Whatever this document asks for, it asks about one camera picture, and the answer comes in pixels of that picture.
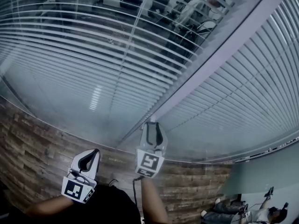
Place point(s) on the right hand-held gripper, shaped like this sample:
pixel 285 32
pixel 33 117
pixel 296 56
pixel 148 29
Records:
pixel 149 162

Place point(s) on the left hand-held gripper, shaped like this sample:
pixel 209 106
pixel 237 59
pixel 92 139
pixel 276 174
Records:
pixel 76 190

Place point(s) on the white window frame post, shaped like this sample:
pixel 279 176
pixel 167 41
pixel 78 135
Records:
pixel 211 59

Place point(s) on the person's left forearm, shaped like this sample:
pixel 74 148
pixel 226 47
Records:
pixel 49 206

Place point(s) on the person's white shoe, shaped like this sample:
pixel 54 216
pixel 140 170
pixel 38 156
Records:
pixel 113 182

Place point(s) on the person's black clothing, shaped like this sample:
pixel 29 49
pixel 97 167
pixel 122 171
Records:
pixel 109 206

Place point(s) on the person's right forearm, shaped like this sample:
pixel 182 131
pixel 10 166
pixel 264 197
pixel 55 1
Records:
pixel 153 202

